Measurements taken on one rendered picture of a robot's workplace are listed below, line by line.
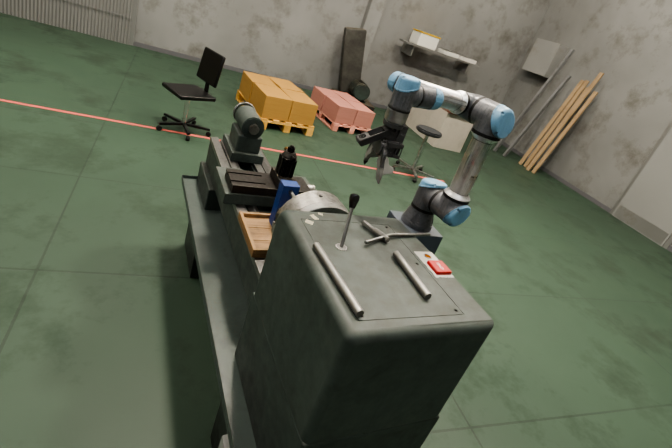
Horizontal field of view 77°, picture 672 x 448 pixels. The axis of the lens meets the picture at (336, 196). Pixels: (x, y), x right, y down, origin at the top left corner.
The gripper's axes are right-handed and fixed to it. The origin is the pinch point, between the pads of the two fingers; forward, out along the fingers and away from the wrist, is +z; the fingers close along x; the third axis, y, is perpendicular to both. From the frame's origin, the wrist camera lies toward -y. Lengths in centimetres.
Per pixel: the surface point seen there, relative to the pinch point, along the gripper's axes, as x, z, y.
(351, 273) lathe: -38.6, 13.6, -14.5
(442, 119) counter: 550, 114, 397
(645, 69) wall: 477, -76, 711
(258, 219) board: 45, 53, -23
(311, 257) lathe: -32.3, 13.8, -24.9
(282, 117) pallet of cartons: 442, 135, 72
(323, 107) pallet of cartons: 551, 140, 164
